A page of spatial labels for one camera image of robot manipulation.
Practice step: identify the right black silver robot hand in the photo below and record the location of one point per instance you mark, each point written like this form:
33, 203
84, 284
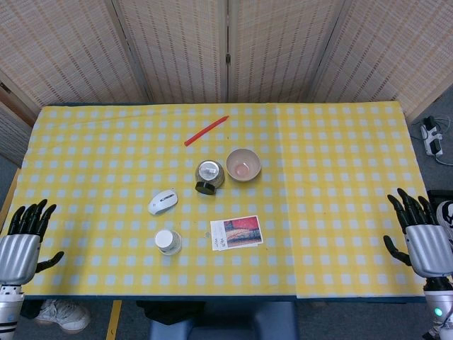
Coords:
430, 251

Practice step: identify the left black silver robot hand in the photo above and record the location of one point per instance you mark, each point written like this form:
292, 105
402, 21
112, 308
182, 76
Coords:
17, 255

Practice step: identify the white paper cup blue flower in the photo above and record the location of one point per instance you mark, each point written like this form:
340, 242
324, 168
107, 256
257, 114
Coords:
164, 239
173, 251

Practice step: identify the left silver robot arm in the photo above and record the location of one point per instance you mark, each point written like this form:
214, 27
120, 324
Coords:
8, 311

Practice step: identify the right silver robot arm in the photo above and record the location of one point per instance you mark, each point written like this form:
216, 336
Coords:
439, 304

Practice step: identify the large yellow checkered tablecloth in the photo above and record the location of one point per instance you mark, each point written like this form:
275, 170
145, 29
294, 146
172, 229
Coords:
106, 159

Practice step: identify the white power strip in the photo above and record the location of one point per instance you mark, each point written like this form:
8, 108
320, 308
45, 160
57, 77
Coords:
432, 136

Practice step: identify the white silver computer mouse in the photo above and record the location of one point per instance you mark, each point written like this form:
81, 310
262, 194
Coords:
162, 202

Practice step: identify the black cloth bundle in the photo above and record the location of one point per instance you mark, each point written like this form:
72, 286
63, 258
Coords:
170, 311

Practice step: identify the red picture postcard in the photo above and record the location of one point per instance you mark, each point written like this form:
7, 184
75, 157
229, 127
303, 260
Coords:
240, 232

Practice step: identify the woven folding screen panel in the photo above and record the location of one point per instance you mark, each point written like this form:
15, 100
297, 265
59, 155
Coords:
276, 49
389, 53
177, 49
70, 49

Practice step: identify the beige bowl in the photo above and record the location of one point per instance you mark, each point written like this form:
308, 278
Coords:
243, 166

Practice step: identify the round glass jar black lid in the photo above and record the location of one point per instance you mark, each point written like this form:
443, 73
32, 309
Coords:
209, 173

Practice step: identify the blue padded seat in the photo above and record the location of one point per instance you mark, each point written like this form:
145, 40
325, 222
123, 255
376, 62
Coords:
226, 326

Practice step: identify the red candle stick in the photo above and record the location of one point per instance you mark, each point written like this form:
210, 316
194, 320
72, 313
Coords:
207, 130

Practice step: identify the metal screen hinge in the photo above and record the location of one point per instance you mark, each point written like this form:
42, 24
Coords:
228, 58

